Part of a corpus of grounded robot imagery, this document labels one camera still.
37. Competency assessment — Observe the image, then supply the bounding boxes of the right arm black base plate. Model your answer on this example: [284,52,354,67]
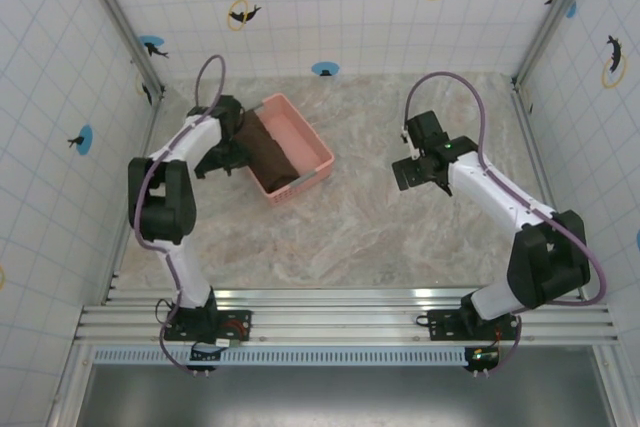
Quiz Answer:
[417,307,522,344]

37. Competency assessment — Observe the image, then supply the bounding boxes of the grey metal panel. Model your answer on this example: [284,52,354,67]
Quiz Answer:
[74,364,616,427]

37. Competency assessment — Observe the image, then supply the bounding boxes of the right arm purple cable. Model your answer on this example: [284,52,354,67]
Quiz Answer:
[401,71,609,374]

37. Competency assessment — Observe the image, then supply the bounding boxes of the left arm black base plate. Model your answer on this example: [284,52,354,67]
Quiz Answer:
[162,306,254,344]

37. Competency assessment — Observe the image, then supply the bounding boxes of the pink plastic basket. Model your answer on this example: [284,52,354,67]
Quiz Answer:
[234,92,337,208]

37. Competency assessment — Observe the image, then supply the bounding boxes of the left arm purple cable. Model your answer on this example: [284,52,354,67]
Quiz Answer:
[130,53,229,374]

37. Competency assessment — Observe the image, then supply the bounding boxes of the blue circle dolphin sticker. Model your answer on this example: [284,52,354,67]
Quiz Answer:
[67,124,95,156]

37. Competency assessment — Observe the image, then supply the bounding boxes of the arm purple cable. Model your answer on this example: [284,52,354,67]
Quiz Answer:
[130,53,229,374]
[401,71,609,374]

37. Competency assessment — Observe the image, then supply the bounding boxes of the slotted grey cable duct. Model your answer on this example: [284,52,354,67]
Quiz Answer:
[92,346,501,367]

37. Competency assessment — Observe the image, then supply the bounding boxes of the aluminium side rail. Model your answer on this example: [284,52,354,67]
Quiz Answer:
[102,91,169,304]
[509,80,589,304]

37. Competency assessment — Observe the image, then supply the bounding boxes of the small black connector board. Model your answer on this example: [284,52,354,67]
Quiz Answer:
[188,340,236,374]
[463,345,501,374]

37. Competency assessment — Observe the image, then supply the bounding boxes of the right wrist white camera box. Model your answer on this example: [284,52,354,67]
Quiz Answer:
[398,130,420,161]

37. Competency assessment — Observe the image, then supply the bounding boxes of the upright dolphin yellow ring sticker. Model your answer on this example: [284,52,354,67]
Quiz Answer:
[600,34,629,90]

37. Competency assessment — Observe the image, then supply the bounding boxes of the blue oval dolphin sticker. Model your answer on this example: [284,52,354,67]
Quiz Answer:
[138,35,171,60]

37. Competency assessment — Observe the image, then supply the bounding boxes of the aluminium mounting rail frame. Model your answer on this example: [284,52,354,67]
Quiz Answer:
[72,286,621,348]

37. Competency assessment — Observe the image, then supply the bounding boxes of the small dolphin yellow ring sticker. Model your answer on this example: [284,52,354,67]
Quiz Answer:
[227,0,263,32]

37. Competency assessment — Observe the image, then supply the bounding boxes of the aluminium frame post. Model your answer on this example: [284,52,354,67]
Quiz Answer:
[512,0,604,88]
[73,0,167,98]

